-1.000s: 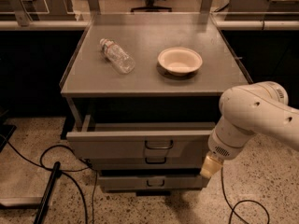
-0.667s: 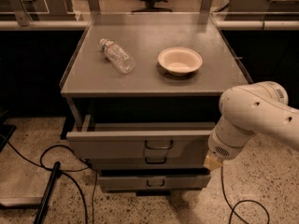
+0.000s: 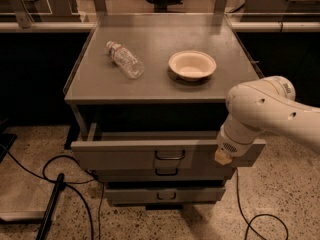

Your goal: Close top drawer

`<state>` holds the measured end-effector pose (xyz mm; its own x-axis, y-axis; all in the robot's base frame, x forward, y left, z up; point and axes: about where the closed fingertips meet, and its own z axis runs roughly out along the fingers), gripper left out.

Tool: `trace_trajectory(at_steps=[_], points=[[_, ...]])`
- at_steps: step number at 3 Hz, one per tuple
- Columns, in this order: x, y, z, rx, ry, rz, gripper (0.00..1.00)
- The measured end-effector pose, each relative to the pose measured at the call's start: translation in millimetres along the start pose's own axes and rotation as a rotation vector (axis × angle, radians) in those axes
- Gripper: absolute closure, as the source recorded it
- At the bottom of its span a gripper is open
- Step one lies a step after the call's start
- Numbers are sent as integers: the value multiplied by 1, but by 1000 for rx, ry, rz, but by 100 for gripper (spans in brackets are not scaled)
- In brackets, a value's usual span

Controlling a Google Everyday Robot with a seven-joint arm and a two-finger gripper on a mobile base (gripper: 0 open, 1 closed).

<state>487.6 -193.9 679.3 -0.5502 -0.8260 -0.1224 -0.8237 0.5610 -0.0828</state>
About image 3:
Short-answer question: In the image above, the grey top drawer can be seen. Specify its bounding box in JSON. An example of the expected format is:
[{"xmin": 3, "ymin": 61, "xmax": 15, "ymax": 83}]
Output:
[{"xmin": 70, "ymin": 123, "xmax": 267, "ymax": 171}]

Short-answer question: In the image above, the grey drawer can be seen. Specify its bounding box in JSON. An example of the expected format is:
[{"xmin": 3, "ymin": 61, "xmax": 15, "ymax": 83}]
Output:
[
  {"xmin": 105, "ymin": 187, "xmax": 225, "ymax": 206},
  {"xmin": 70, "ymin": 123, "xmax": 267, "ymax": 171},
  {"xmin": 95, "ymin": 167, "xmax": 234, "ymax": 182}
]

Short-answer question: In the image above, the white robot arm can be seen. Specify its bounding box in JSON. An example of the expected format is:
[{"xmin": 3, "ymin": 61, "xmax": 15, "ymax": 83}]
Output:
[{"xmin": 214, "ymin": 76, "xmax": 320, "ymax": 165}]

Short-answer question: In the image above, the grey bottom drawer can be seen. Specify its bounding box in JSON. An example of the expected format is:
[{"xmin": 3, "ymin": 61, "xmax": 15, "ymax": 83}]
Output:
[{"xmin": 105, "ymin": 187, "xmax": 225, "ymax": 206}]

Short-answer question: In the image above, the grey metal drawer cabinet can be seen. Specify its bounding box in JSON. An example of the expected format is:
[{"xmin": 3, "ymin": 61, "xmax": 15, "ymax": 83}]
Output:
[{"xmin": 65, "ymin": 13, "xmax": 265, "ymax": 191}]

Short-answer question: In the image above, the grey middle drawer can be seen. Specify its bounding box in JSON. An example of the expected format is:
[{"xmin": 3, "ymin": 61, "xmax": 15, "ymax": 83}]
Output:
[{"xmin": 95, "ymin": 167, "xmax": 234, "ymax": 182}]

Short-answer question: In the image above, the white paper bowl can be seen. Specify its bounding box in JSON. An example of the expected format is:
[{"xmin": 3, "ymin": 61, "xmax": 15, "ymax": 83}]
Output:
[{"xmin": 168, "ymin": 50, "xmax": 217, "ymax": 81}]

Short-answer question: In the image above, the clear plastic water bottle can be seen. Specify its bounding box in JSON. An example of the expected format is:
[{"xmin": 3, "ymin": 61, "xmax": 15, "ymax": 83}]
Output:
[{"xmin": 106, "ymin": 41, "xmax": 144, "ymax": 79}]

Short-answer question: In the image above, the black bar on floor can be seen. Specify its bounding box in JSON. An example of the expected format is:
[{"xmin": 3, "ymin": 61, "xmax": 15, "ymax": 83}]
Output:
[{"xmin": 36, "ymin": 173, "xmax": 64, "ymax": 240}]

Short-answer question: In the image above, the black cable on right floor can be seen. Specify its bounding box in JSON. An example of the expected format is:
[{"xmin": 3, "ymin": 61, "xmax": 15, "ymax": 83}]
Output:
[{"xmin": 235, "ymin": 169, "xmax": 290, "ymax": 240}]

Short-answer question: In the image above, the black cable on floor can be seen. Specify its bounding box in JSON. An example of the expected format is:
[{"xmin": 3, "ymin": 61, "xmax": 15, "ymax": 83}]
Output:
[
  {"xmin": 0, "ymin": 143, "xmax": 101, "ymax": 240},
  {"xmin": 235, "ymin": 169, "xmax": 290, "ymax": 240}
]

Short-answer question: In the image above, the black cable on left floor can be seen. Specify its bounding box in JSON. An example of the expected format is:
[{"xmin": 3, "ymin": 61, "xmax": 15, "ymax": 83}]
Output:
[{"xmin": 0, "ymin": 143, "xmax": 101, "ymax": 240}]

